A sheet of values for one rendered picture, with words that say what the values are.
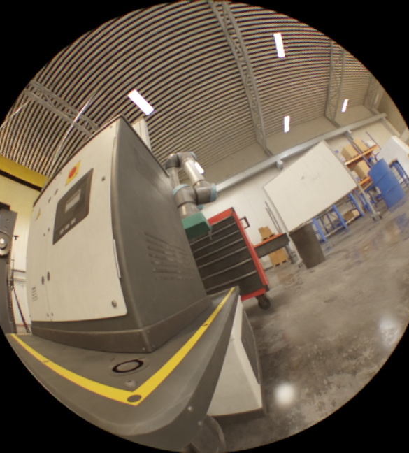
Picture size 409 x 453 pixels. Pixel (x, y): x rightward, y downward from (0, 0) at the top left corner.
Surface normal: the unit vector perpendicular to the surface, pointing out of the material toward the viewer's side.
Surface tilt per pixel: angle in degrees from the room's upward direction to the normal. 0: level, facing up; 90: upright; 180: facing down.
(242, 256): 90
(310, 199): 90
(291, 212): 90
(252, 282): 90
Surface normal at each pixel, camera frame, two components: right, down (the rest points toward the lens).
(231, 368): -0.24, -0.30
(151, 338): 0.91, -0.40
